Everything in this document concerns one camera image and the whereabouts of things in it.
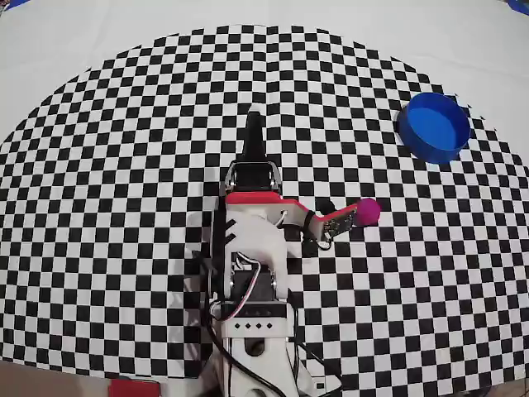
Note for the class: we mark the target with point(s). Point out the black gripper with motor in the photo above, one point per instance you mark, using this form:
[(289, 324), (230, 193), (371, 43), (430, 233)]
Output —
[(252, 177)]

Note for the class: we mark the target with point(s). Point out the pink ball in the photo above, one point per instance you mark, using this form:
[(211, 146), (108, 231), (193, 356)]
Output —
[(369, 211)]

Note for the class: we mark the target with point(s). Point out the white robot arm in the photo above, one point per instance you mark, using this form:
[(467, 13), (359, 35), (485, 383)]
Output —
[(252, 326)]

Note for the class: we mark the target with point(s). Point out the blue round box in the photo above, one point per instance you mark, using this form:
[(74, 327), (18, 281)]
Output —
[(434, 124)]

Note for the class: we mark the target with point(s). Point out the black white checkerboard mat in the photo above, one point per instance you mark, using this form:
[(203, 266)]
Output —
[(124, 165)]

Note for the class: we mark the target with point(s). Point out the blue tape piece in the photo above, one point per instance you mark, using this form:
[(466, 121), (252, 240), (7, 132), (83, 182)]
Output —
[(16, 3), (521, 5)]

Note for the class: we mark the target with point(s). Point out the red flat object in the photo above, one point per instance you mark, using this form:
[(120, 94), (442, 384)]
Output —
[(134, 389)]

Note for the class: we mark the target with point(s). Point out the white and red camera mount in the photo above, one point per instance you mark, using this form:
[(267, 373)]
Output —
[(264, 198)]

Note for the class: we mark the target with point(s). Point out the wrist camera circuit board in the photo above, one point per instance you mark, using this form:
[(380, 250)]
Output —
[(341, 223)]

